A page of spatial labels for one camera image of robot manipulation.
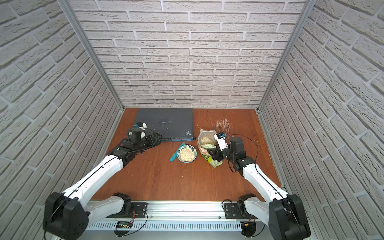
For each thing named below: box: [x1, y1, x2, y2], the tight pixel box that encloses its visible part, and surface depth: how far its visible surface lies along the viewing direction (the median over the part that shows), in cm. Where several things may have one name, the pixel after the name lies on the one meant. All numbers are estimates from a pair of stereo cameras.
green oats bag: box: [197, 128, 223, 169], surface depth 85 cm
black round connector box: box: [241, 221, 257, 238], surface depth 72 cm
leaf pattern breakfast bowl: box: [176, 144, 198, 164], surface depth 92 cm
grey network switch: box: [134, 108, 194, 142], surface depth 106 cm
